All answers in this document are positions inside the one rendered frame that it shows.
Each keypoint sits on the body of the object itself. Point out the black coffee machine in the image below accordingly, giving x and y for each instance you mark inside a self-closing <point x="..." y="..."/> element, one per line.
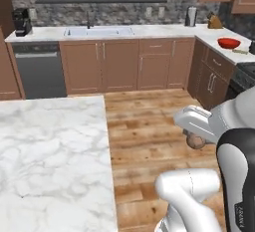
<point x="21" y="22"/>

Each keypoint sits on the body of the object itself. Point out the brown egg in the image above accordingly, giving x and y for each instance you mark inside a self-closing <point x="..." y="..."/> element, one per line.
<point x="196" y="142"/>

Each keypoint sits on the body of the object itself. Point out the black tap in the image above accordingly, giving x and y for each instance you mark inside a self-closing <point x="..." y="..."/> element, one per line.
<point x="88" y="20"/>

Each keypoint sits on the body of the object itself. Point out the wooden knife block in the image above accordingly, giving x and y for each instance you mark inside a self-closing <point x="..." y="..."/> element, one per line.
<point x="214" y="22"/>

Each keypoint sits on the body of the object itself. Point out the brown tall cupboard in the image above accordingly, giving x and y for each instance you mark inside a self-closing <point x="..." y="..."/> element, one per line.
<point x="8" y="70"/>

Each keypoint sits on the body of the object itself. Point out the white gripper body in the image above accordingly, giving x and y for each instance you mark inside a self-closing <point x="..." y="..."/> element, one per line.
<point x="194" y="119"/>

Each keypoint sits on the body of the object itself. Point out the dark brown base cupboard run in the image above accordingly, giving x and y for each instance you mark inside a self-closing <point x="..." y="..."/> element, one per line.
<point x="209" y="76"/>

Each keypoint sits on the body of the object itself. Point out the red bowl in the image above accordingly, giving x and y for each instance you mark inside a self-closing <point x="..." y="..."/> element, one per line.
<point x="229" y="43"/>

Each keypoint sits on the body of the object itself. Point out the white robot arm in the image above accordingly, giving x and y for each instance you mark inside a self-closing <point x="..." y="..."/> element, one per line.
<point x="186" y="189"/>

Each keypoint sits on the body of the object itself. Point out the black cooker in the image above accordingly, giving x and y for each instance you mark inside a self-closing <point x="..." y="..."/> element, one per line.
<point x="244" y="76"/>

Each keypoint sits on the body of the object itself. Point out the white wall socket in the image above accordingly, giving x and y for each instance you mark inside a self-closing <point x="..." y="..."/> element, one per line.
<point x="149" y="12"/>
<point x="161" y="12"/>
<point x="33" y="14"/>

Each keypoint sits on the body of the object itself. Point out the pale wooden stick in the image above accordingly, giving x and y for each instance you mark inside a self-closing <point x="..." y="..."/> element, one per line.
<point x="240" y="51"/>

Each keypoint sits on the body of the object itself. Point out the grey dishwasher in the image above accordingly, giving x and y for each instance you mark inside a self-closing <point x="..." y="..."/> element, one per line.
<point x="40" y="71"/>

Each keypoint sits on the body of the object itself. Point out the white sink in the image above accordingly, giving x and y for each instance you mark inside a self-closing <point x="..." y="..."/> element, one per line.
<point x="99" y="31"/>

